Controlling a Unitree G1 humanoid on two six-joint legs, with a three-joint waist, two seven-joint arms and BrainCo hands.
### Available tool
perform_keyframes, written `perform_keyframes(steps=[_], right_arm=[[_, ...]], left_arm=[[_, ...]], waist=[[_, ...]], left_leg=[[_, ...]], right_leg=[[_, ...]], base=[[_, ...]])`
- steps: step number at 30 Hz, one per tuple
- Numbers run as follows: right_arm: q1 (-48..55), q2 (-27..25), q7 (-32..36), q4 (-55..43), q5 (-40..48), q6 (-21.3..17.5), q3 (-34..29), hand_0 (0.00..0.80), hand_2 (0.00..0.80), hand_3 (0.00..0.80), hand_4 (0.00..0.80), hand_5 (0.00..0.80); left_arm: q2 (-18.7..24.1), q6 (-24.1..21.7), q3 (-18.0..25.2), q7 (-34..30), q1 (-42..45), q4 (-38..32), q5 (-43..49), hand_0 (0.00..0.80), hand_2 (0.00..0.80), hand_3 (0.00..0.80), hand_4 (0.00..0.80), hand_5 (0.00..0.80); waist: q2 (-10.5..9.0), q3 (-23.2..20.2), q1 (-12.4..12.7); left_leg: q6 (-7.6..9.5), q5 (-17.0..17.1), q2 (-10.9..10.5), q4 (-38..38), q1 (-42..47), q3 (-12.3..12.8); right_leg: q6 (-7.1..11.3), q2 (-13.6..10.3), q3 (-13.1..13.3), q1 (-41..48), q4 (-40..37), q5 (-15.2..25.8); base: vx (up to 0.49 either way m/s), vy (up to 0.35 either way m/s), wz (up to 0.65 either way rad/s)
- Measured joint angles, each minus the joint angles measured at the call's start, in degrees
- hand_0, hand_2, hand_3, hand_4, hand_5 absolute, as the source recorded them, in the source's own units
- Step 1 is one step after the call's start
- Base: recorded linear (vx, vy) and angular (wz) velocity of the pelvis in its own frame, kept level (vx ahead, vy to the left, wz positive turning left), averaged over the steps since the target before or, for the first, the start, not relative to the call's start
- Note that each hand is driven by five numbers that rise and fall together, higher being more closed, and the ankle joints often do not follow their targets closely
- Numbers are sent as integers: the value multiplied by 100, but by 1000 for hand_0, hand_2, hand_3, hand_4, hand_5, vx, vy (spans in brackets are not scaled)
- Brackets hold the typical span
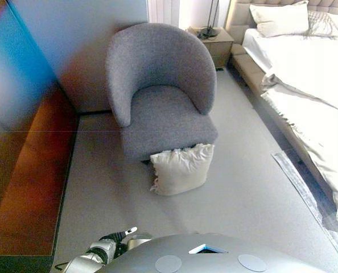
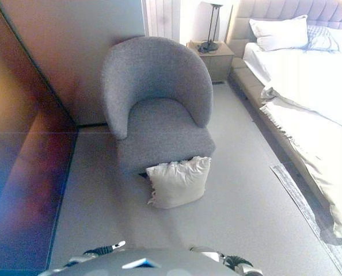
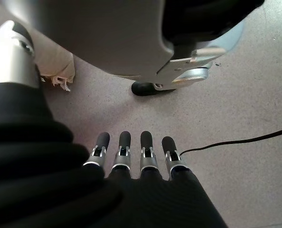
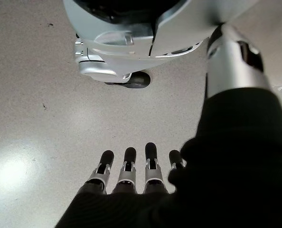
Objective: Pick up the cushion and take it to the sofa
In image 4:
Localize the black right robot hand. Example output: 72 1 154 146
54 23 282 228

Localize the silver right robot leg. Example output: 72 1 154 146
62 0 263 89

